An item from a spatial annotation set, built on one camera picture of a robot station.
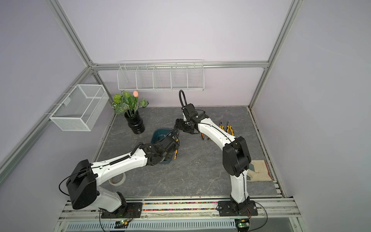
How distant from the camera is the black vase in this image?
0.96 meters

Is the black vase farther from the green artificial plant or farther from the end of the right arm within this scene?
the end of the right arm

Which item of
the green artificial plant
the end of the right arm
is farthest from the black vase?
the end of the right arm
